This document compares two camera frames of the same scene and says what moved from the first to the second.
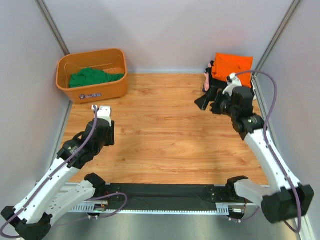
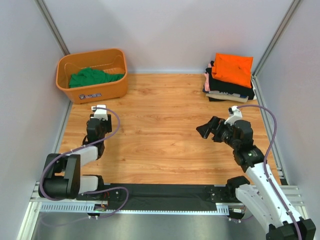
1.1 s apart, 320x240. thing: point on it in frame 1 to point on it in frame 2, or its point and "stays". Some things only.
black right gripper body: (225, 100) to (226, 132)
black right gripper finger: (209, 96) to (211, 127)
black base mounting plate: (166, 196) stays
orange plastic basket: (94, 75) stays
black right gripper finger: (216, 108) to (219, 138)
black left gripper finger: (113, 133) to (109, 123)
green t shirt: (87, 76) stays
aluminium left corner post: (51, 25) stays
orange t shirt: (226, 64) stays
